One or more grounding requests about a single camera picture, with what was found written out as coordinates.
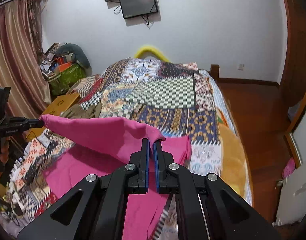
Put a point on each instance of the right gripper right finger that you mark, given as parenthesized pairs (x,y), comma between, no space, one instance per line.
(166,183)

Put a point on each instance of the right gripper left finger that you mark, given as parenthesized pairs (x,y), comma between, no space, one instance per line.
(138,178)

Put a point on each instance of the pink pants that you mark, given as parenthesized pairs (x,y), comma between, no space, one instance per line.
(101,145)

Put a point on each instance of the yellow cardboard box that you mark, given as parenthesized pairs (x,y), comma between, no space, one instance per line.
(59,105)

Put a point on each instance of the olive green pants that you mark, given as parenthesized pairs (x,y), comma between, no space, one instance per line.
(77,112)

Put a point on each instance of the striped brown curtain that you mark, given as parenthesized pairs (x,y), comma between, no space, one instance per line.
(21,54)

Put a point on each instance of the patchwork patterned bedspread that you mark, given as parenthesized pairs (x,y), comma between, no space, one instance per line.
(178,99)

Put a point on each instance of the clutter pile with green box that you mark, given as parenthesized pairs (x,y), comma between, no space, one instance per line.
(63,65)

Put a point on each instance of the yellow plush pillow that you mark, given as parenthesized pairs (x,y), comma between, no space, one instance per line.
(152,51)

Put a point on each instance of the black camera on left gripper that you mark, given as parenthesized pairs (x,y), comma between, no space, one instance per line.
(0,104)

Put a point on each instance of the wooden bed post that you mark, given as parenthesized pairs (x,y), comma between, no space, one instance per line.
(214,71)

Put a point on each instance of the white wall socket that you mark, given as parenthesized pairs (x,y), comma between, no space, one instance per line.
(240,66)

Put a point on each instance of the small black wall monitor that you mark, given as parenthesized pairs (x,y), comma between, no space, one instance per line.
(135,8)

